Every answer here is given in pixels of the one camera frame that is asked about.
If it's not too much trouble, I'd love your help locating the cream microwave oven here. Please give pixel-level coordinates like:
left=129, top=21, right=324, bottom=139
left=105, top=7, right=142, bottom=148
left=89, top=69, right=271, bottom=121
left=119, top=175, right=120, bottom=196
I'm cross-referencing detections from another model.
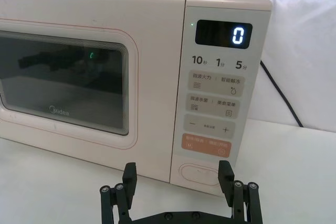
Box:
left=0, top=0, right=272, bottom=197

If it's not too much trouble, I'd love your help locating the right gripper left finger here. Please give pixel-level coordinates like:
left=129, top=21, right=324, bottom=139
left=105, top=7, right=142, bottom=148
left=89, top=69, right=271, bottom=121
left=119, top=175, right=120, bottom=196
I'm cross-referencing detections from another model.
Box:
left=99, top=162, right=138, bottom=224

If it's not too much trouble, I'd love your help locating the black power cable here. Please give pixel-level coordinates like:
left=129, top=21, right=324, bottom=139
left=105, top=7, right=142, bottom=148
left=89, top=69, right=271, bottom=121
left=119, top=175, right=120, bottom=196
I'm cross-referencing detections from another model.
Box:
left=259, top=59, right=304, bottom=128

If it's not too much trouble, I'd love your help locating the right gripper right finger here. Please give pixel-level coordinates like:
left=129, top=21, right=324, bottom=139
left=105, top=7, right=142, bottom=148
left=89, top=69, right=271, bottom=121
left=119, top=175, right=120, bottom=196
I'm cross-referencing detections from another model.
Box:
left=218, top=159, right=264, bottom=224

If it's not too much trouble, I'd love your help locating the oven control panel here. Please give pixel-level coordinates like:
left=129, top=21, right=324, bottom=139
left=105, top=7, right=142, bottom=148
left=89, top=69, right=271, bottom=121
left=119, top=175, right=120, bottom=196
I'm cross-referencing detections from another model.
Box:
left=170, top=0, right=272, bottom=197

